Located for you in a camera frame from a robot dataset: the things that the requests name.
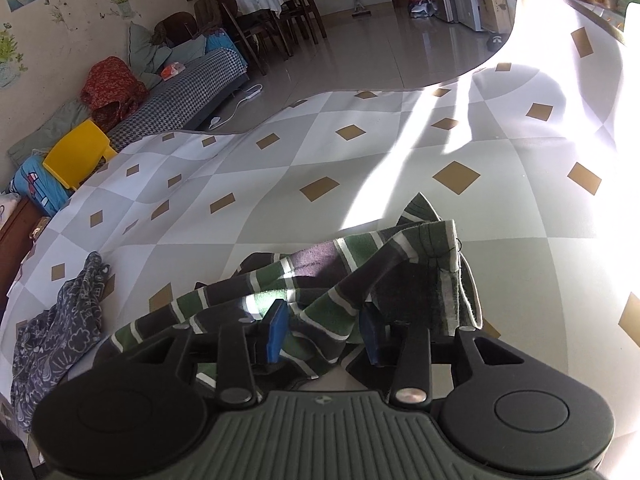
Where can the brown wooden cabinet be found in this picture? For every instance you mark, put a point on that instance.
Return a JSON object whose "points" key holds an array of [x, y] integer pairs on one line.
{"points": [[20, 250]]}

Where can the dark grey printed cloth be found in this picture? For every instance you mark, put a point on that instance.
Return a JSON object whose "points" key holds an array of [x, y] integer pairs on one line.
{"points": [[55, 330]]}

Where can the orange tissue packet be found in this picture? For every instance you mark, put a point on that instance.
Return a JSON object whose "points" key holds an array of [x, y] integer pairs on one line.
{"points": [[172, 71]]}

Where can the yellow plastic chair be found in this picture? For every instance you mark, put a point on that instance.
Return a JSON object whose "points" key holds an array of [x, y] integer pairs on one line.
{"points": [[75, 152]]}

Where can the plastic shopping bags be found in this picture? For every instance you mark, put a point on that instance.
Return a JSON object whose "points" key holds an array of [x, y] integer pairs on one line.
{"points": [[422, 7]]}

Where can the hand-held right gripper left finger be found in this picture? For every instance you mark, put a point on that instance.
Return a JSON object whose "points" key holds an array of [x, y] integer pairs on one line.
{"points": [[277, 332]]}

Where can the blue patterned cushion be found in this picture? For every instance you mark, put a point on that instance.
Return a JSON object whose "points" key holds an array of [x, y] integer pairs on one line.
{"points": [[225, 45]]}

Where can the red patterned cloth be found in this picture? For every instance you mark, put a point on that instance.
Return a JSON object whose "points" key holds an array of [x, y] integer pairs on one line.
{"points": [[107, 82]]}

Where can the grey-green cushion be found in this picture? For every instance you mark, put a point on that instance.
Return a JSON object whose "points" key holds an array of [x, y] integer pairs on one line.
{"points": [[50, 130]]}

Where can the pale green pillow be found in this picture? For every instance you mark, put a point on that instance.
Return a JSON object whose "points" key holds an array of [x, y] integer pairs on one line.
{"points": [[145, 50]]}

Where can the grey white diamond-pattern mat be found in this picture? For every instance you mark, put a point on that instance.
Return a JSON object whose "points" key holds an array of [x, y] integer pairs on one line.
{"points": [[400, 135]]}

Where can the green brown striped t-shirt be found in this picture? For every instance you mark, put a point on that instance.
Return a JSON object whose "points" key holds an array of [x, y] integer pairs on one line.
{"points": [[330, 260]]}

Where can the houndstooth sofa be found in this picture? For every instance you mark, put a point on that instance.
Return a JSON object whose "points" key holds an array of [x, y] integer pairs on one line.
{"points": [[185, 90]]}

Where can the white power strip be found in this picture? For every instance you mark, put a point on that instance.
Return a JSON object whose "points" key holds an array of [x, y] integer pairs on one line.
{"points": [[252, 91]]}

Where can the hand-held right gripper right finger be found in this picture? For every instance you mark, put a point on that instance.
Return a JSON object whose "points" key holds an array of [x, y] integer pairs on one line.
{"points": [[372, 335]]}

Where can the black slipper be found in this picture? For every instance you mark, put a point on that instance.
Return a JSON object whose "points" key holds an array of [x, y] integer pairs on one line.
{"points": [[496, 41]]}

